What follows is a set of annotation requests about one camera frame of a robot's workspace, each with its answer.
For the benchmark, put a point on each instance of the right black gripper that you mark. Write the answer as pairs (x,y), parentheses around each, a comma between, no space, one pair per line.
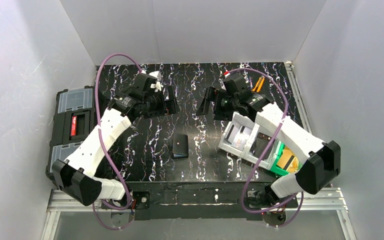
(214,104)

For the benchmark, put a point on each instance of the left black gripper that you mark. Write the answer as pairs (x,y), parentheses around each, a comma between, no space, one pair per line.
(162,104)

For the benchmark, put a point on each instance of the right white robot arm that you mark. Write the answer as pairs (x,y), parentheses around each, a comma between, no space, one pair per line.
(320,160)

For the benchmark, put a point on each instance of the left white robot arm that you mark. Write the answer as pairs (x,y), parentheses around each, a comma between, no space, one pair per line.
(76,175)

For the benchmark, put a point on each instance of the white cards in left bin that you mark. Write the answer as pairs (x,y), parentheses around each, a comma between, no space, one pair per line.
(237,129)

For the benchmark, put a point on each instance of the black cards in middle bin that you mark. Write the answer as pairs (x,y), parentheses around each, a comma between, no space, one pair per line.
(260,143)

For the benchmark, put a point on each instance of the gold cards in green bin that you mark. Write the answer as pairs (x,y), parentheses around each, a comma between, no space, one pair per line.
(288,161)

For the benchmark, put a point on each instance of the grey bin left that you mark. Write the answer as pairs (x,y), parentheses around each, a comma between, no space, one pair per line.
(225,145)

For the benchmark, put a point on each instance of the grey bin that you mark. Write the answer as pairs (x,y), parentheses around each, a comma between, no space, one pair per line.
(267,160)
(225,145)

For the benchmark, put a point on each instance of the orange black utility knife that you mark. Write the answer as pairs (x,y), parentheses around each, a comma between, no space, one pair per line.
(257,88)

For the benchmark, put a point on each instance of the grey bin middle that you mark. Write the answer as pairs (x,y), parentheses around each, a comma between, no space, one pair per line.
(267,160)

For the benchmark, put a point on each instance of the green bin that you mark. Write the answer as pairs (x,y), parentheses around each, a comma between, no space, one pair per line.
(274,169)

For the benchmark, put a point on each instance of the black tool box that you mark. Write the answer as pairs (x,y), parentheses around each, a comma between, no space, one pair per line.
(73,120)

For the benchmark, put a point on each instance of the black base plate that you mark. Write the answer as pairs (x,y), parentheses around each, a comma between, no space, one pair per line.
(189,200)

